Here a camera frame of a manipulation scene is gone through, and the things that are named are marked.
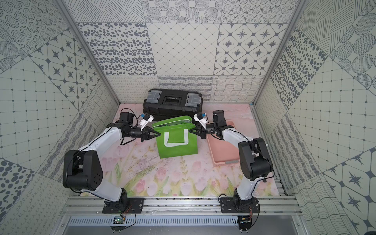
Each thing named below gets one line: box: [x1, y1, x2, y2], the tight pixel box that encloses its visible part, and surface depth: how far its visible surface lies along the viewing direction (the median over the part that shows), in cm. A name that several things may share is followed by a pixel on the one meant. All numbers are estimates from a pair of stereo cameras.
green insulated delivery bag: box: [151, 115, 199, 159], surface depth 84 cm
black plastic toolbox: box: [142, 88, 203, 121], surface depth 100 cm
